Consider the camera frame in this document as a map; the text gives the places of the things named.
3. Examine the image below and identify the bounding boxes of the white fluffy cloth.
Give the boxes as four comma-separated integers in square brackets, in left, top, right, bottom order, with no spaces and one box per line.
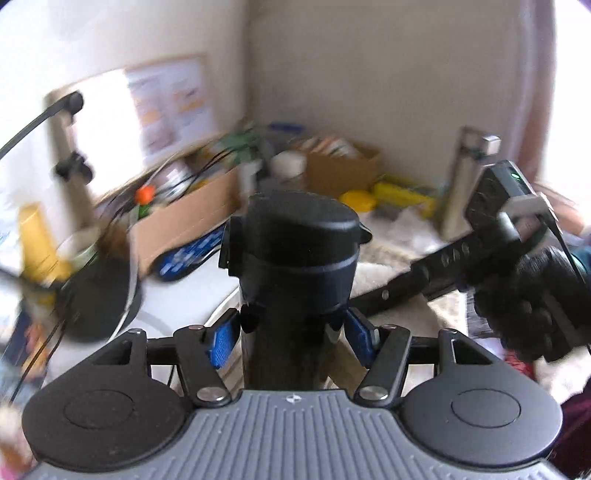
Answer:
[351,208,468,337]

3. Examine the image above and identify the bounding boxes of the black thermos flask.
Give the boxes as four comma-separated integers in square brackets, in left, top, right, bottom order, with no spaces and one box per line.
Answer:
[219,190,372,391]

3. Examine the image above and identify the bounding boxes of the black gloved right hand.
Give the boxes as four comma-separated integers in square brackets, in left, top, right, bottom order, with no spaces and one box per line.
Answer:
[474,246,590,362]

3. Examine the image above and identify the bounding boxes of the blue remote control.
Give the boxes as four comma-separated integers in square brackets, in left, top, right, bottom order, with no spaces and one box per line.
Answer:
[150,224,225,283]

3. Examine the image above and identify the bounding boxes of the stainless steel thermos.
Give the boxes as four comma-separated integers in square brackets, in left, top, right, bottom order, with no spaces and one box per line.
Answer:
[437,126,501,241]

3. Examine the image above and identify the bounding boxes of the yellow tin box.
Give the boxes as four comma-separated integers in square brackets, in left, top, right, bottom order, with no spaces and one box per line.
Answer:
[370,175,439,219]

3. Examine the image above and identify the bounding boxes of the yellow lid plastic jar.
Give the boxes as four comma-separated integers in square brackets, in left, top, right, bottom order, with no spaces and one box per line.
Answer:
[339,190,378,214]

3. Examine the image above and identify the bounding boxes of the long cardboard box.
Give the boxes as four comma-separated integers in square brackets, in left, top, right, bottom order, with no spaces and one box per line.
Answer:
[99,167,242,276]

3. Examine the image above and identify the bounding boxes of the black round lamp base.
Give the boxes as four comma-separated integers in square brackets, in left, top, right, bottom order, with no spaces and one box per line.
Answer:
[56,256,130,343]

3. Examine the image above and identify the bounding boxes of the small cardboard box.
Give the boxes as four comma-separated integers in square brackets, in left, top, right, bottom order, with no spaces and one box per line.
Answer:
[300,137,383,198]

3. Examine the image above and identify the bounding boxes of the green bottle orange cap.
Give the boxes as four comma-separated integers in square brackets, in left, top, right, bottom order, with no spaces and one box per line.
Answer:
[134,184,155,219]

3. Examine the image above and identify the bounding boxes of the clear jar white lid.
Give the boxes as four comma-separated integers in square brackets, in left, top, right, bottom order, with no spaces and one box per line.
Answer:
[270,150,307,181]

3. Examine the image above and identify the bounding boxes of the yellow cylindrical can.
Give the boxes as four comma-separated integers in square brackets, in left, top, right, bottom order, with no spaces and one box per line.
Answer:
[18,203,71,287]

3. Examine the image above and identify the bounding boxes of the framed baby photo picture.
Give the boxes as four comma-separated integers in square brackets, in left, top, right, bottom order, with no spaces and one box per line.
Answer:
[46,54,221,198]

